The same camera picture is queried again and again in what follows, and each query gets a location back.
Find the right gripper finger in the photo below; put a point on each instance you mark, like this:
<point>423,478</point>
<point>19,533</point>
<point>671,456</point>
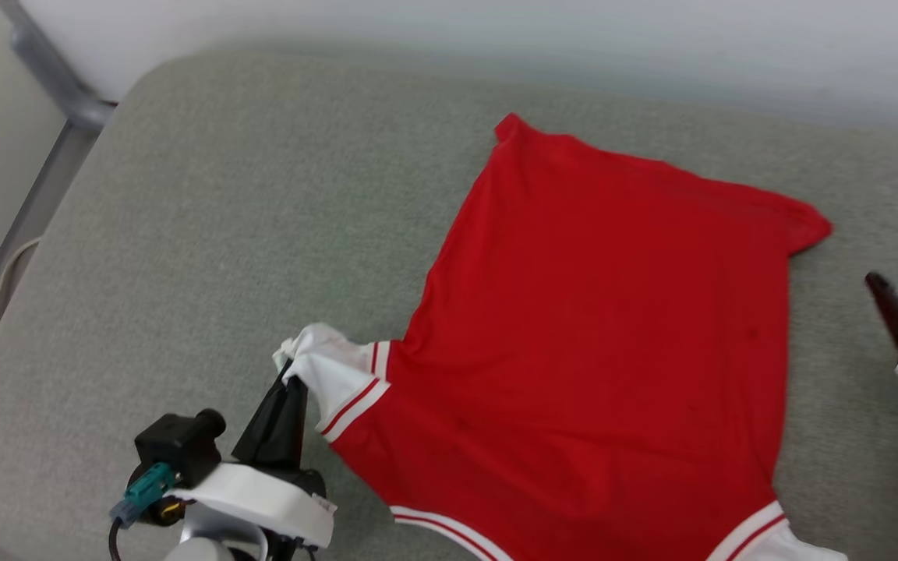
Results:
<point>897,315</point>

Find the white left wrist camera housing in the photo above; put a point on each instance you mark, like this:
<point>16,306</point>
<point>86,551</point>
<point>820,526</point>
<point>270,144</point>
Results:
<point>262,499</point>

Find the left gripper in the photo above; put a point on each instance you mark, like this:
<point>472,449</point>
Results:
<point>301,477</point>

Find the red shirt with white trim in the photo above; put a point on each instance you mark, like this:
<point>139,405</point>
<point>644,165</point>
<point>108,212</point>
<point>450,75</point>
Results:
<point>597,335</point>

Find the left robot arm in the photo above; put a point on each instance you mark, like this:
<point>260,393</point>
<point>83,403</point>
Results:
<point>199,549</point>

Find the grey metal frame rail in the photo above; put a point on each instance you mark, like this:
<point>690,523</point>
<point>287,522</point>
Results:
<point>28,218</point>

